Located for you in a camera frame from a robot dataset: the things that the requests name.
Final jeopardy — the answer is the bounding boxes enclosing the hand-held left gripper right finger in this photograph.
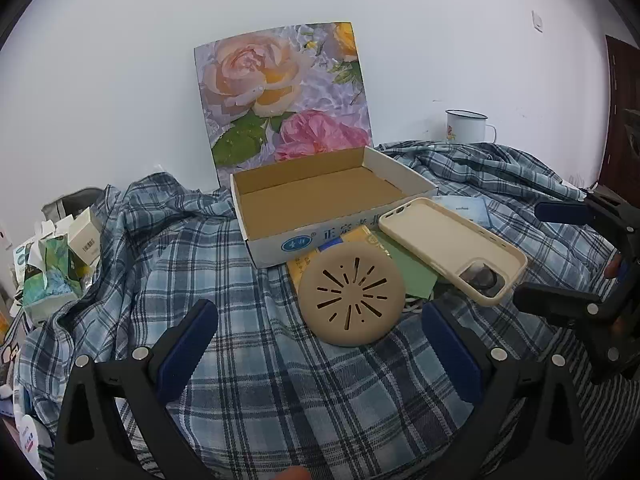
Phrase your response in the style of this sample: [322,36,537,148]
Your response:
[421,299,587,480]

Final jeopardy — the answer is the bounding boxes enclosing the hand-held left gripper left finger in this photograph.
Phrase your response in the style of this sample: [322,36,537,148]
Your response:
[54,299,221,480]

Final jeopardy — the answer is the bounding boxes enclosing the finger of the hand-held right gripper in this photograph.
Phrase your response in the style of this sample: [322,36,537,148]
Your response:
[534,186,640,291]
[512,282,632,332]

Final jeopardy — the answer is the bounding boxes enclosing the light blue tissue pack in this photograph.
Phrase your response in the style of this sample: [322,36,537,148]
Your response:
[435,196,493,233]

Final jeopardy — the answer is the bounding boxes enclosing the green paper sheet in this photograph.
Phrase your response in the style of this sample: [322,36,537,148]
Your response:
[372,230,440,301]

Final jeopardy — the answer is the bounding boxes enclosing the beige round slotted disc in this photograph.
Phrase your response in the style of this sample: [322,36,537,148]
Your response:
[298,241,406,347]

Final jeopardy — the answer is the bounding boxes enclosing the beige phone case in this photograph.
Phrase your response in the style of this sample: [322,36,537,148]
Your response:
[378,197,529,308]

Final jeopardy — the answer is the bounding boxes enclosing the yellow packet with blue label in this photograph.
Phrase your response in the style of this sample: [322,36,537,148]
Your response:
[286,225,396,291]

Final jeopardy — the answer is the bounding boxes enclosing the white cardboard box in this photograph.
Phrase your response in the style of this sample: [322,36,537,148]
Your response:
[230,146,440,269]

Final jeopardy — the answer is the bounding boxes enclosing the person's right hand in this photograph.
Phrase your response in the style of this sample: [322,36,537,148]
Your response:
[602,252,626,281]

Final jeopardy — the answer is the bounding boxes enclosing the grey striped bedsheet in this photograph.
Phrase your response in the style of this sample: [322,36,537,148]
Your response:
[550,320,640,480]

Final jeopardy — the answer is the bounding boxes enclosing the blue plaid shirt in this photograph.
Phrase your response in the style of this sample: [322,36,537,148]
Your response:
[15,140,621,480]

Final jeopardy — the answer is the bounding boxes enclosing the dark brown door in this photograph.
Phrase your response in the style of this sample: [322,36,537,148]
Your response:
[597,35,640,191]

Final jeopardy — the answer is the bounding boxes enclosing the white enamel mug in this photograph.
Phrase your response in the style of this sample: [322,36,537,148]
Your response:
[445,109,498,145]

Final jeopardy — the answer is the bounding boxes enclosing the small white carton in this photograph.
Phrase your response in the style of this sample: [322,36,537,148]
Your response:
[67,207,103,266]

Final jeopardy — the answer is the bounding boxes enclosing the green tissue box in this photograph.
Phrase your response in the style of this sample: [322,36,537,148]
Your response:
[22,235,86,323]

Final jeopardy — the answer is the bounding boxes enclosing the cartoon printed bag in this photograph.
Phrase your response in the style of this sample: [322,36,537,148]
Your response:
[0,310,31,386]

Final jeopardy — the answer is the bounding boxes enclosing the white bottle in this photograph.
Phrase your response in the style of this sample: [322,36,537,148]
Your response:
[12,410,43,461]

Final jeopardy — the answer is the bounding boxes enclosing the grey bag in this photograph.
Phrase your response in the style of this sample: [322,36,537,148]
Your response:
[42,186,108,221]

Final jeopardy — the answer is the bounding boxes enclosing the blue and white packet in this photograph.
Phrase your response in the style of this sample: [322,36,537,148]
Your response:
[12,240,38,281]

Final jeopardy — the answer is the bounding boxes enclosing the floral printed panel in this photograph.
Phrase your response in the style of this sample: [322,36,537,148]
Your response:
[193,21,373,188]

